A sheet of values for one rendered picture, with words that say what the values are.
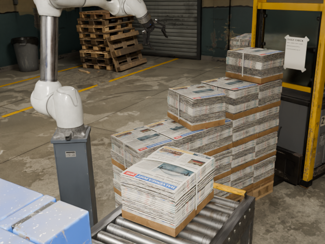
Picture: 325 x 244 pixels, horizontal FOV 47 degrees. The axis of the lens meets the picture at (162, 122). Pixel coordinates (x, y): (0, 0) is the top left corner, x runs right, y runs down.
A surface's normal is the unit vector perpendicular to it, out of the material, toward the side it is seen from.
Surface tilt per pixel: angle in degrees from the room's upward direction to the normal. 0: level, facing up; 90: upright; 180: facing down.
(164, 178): 2
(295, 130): 90
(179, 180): 1
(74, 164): 90
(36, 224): 0
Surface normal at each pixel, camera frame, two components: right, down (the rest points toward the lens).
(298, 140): -0.79, 0.22
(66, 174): 0.07, 0.33
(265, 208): -0.02, -0.94
